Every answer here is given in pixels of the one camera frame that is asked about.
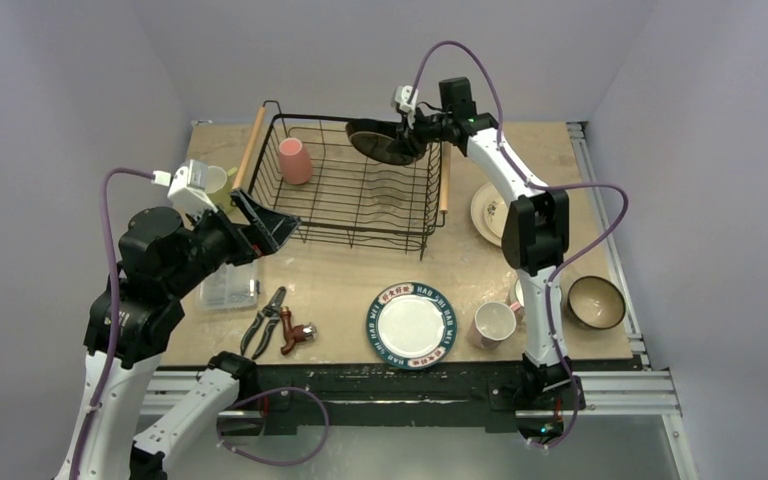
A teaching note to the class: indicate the clear plastic screw box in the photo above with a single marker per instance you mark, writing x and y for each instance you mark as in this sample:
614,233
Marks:
230,288

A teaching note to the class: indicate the white enamel mug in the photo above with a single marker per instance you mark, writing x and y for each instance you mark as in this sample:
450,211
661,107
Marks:
516,297

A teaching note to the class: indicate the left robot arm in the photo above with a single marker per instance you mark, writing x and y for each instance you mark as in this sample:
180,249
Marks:
129,327

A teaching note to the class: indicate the black base frame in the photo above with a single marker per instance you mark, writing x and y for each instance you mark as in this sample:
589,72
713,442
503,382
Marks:
484,395

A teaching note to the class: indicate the cream floral small plate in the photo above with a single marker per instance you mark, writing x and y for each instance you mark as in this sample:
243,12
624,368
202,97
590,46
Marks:
495,215

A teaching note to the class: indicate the green mug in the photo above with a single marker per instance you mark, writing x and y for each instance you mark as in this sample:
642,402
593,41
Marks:
219,185

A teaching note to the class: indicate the red rimmed plate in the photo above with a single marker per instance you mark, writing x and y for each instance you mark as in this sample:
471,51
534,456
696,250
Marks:
385,142

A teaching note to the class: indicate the black pliers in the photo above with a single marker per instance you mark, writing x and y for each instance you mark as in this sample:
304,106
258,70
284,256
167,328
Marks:
266,320

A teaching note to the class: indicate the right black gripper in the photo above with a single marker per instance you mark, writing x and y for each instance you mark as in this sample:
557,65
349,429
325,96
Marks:
420,129

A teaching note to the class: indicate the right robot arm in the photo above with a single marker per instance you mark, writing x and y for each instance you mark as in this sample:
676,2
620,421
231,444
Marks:
536,234

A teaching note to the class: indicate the pink rimmed large plate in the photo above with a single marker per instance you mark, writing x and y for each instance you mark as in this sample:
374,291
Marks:
484,193

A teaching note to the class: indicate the black wire dish rack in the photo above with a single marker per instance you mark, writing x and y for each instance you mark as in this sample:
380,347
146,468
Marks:
350,199

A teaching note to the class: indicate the dark ceramic bowl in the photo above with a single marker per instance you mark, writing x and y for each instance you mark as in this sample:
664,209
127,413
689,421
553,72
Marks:
596,303

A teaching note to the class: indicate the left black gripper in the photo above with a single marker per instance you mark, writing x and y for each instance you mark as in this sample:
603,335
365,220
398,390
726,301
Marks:
272,228

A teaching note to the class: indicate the light pink mug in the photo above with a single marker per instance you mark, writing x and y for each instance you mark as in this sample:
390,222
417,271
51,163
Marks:
493,323

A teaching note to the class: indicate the brown handled tool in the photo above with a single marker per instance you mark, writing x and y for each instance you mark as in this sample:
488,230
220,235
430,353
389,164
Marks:
294,335

